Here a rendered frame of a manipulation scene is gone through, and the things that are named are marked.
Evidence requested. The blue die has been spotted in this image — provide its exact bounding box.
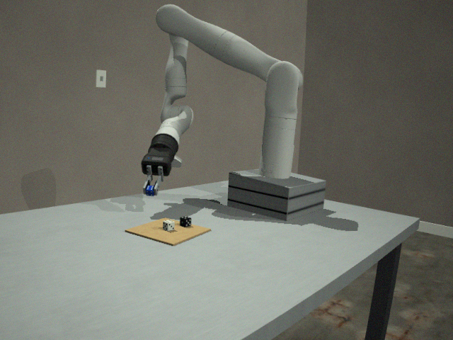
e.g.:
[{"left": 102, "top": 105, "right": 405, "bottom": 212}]
[{"left": 146, "top": 186, "right": 154, "bottom": 196}]

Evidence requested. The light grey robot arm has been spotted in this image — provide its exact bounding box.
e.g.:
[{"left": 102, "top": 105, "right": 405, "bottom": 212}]
[{"left": 156, "top": 4, "right": 303, "bottom": 179}]

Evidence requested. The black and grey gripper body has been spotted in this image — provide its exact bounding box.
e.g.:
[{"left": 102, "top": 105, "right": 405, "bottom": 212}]
[{"left": 142, "top": 126, "right": 183, "bottom": 176}]

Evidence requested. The tan flat square mat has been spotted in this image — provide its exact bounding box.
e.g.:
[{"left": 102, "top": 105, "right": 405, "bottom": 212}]
[{"left": 125, "top": 218, "right": 211, "bottom": 246}]

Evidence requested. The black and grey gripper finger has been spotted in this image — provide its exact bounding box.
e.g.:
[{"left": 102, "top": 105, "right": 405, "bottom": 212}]
[
  {"left": 153, "top": 166, "right": 164, "bottom": 196},
  {"left": 143, "top": 165, "right": 153, "bottom": 195}
]

